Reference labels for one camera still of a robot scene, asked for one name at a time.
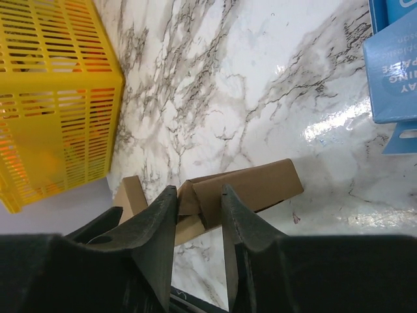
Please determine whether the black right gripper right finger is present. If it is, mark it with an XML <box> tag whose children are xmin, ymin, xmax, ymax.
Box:
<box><xmin>222</xmin><ymin>185</ymin><xmax>416</xmax><ymax>312</ymax></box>

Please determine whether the yellow plastic shopping basket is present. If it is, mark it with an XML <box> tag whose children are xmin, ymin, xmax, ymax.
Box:
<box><xmin>1</xmin><ymin>1</ymin><xmax>124</xmax><ymax>213</ymax></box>

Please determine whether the folded brown cardboard box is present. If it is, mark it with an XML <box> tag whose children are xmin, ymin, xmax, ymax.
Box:
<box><xmin>113</xmin><ymin>175</ymin><xmax>148</xmax><ymax>224</ymax></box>

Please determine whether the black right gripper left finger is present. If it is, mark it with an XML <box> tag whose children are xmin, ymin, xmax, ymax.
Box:
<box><xmin>1</xmin><ymin>186</ymin><xmax>178</xmax><ymax>312</ymax></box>

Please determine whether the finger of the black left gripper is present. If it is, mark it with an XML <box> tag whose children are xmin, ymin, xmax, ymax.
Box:
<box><xmin>66</xmin><ymin>207</ymin><xmax>123</xmax><ymax>243</ymax></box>

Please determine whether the blue small box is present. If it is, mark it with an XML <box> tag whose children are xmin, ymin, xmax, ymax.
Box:
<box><xmin>363</xmin><ymin>1</ymin><xmax>416</xmax><ymax>155</ymax></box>

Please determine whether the brown cardboard box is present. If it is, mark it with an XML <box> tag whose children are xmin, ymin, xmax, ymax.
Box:
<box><xmin>175</xmin><ymin>158</ymin><xmax>304</xmax><ymax>246</ymax></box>
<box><xmin>113</xmin><ymin>175</ymin><xmax>148</xmax><ymax>224</ymax></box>

